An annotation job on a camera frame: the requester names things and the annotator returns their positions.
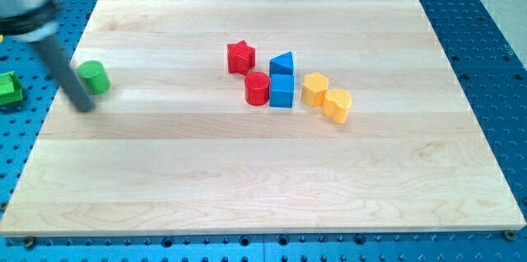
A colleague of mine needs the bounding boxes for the red star block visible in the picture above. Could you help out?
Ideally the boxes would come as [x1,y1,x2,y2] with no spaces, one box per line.
[226,40,256,76]

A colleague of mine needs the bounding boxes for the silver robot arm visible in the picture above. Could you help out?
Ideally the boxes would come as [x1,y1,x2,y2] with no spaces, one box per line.
[1,0,58,42]

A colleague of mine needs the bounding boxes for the light wooden board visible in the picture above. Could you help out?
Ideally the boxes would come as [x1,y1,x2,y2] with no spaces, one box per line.
[1,0,525,236]

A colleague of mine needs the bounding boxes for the green block off board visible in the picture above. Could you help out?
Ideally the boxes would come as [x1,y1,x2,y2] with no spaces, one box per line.
[0,71,24,105]

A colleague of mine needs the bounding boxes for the left brass board stop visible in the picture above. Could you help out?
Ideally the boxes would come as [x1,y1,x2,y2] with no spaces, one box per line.
[21,236,35,250]

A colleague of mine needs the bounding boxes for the brass board stop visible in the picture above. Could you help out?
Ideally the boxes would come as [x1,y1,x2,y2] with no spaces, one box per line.
[502,230,517,241]
[21,236,35,250]

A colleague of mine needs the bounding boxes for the right brass board stop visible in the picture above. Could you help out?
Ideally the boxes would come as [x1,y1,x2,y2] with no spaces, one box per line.
[502,230,517,241]

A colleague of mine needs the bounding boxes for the red cylinder block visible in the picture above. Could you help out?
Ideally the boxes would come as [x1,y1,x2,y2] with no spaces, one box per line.
[244,72,270,106]

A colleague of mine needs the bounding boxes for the blue cube block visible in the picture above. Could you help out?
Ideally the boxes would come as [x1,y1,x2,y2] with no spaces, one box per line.
[269,74,295,108]

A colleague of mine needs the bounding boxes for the blue triangle block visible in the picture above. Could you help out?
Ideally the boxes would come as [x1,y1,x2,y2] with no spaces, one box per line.
[269,51,294,75]

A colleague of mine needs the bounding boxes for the yellow hexagon block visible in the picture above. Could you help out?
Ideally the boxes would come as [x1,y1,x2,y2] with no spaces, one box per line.
[301,73,329,107]

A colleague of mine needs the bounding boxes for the yellow heart block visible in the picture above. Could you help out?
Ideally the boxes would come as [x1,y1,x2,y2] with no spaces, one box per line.
[321,89,352,124]

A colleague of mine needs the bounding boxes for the green cylinder block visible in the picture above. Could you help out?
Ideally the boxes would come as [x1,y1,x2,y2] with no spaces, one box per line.
[77,60,110,95]

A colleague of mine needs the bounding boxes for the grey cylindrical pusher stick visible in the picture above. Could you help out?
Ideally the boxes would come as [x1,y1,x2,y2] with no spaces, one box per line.
[31,35,95,113]

